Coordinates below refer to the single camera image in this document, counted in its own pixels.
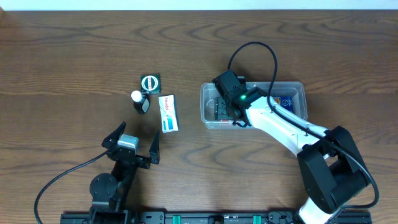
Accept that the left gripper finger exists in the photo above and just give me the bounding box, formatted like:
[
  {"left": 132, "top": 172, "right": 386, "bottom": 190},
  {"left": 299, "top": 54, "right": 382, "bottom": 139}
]
[
  {"left": 149, "top": 130, "right": 160, "bottom": 164},
  {"left": 101, "top": 121, "right": 126, "bottom": 149}
]

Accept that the dark bottle white cap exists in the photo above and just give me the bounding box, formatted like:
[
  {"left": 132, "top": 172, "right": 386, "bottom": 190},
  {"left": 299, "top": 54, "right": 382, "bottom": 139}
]
[{"left": 131, "top": 90, "right": 150, "bottom": 114}]

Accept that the blue Kool Fever box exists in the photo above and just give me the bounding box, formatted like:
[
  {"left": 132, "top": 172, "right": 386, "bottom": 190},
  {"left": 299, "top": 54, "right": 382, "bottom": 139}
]
[{"left": 273, "top": 96, "right": 294, "bottom": 113}]

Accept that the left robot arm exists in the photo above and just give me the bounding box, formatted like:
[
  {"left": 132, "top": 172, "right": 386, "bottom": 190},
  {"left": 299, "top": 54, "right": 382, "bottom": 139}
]
[{"left": 87, "top": 122, "right": 160, "bottom": 224}]

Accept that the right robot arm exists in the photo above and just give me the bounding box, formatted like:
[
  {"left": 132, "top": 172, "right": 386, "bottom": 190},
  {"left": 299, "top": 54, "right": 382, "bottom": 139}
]
[{"left": 215, "top": 84, "right": 378, "bottom": 223}]

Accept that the clear plastic container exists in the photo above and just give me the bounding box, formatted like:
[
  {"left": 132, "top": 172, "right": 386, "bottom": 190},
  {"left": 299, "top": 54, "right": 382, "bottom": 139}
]
[{"left": 200, "top": 82, "right": 308, "bottom": 129}]

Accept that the white Panadol box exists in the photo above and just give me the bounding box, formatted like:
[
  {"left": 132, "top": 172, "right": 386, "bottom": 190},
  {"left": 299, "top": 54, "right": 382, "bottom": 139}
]
[{"left": 159, "top": 95, "right": 179, "bottom": 133}]

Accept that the green square box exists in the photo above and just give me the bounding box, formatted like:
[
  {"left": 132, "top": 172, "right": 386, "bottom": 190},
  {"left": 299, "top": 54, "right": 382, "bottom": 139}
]
[{"left": 141, "top": 73, "right": 161, "bottom": 95}]

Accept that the black mounting rail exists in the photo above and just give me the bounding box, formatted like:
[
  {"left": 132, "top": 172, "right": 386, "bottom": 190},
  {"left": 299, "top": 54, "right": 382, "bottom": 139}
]
[{"left": 60, "top": 210, "right": 373, "bottom": 224}]

